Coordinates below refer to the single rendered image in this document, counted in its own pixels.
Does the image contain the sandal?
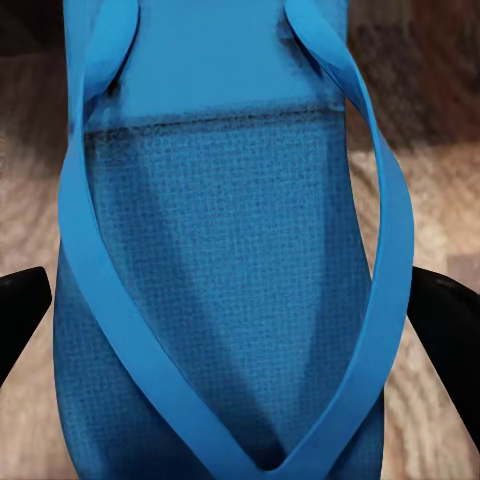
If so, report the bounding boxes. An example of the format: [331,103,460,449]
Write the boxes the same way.
[53,0,414,480]

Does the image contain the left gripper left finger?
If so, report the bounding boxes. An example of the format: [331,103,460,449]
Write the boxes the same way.
[0,266,52,387]

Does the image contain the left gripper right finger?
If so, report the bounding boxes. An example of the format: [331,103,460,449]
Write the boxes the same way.
[407,266,480,452]

